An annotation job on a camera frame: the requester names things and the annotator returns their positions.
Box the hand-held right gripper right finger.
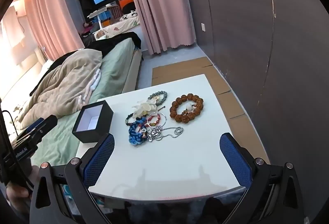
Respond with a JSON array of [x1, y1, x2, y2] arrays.
[[219, 133, 305, 224]]

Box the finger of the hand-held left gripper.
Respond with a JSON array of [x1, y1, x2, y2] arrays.
[[26, 117, 45, 132], [16, 114, 58, 143]]

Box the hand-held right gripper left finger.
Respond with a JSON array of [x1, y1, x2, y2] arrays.
[[29, 133, 115, 224]]

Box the black jewelry box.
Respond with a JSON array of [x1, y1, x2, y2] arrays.
[[71, 100, 114, 143]]

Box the blue knotted bracelet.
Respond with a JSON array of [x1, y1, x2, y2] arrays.
[[128, 121, 149, 148]]

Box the dark bead bracelet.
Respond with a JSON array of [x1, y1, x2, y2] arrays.
[[125, 111, 144, 127]]

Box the silver chain necklace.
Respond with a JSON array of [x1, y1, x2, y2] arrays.
[[144, 126, 184, 141]]

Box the red string bracelet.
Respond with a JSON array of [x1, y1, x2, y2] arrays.
[[148, 114, 162, 128]]

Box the white flower hair clip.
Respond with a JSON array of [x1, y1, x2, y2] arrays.
[[132, 99, 157, 116]]

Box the colourful bracelets and beads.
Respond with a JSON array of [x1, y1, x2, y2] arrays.
[[169, 94, 204, 124]]

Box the green bead bracelet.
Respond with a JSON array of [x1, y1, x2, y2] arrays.
[[147, 91, 168, 106]]

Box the person's left hand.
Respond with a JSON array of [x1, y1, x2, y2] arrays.
[[5, 164, 39, 205]]

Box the beige blanket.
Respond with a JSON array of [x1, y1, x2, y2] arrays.
[[19, 48, 103, 124]]

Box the pink and white blanket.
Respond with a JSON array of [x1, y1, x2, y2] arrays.
[[82, 68, 102, 101]]

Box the white hanging cloth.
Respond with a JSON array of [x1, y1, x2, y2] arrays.
[[2, 5, 29, 65]]

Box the bed with green sheet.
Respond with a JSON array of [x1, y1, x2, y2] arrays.
[[31, 38, 143, 166]]

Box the black cloth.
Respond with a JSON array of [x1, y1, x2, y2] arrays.
[[29, 32, 142, 97]]

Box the pink curtain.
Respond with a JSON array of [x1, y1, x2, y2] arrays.
[[121, 0, 197, 55], [24, 0, 86, 60]]

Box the flat cardboard sheet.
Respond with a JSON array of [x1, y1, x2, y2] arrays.
[[152, 57, 270, 165]]

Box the white drying rack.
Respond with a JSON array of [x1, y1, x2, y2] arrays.
[[87, 6, 107, 32]]

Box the printed cream bedding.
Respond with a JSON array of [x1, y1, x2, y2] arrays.
[[94, 12, 141, 40]]

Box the dark brown wardrobe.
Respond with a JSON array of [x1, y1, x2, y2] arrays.
[[181, 0, 329, 163]]

